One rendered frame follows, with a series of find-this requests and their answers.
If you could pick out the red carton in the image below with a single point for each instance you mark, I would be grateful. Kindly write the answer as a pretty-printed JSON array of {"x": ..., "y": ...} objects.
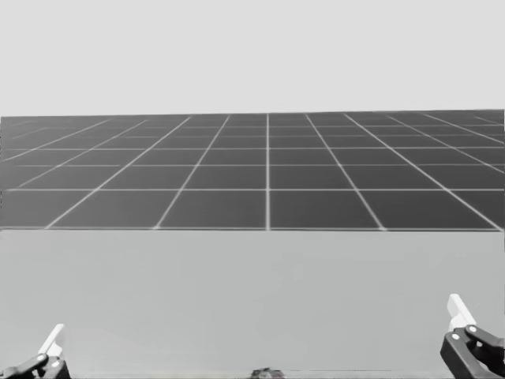
[{"x": 267, "y": 374}]

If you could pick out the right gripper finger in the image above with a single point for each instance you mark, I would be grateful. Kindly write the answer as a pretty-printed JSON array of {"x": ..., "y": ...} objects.
[{"x": 459, "y": 355}]

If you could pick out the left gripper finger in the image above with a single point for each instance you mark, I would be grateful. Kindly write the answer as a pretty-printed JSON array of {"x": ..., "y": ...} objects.
[{"x": 29, "y": 365}]

